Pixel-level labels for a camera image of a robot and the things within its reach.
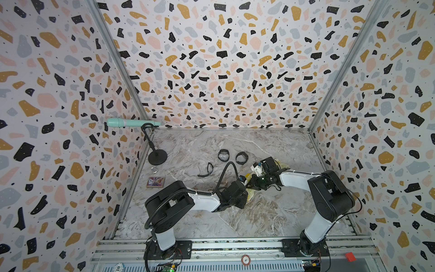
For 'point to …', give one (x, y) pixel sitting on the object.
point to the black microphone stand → (156, 157)
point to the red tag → (350, 256)
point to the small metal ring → (154, 170)
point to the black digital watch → (243, 154)
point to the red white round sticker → (246, 260)
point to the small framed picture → (155, 182)
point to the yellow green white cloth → (249, 191)
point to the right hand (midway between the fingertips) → (249, 186)
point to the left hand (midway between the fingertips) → (250, 199)
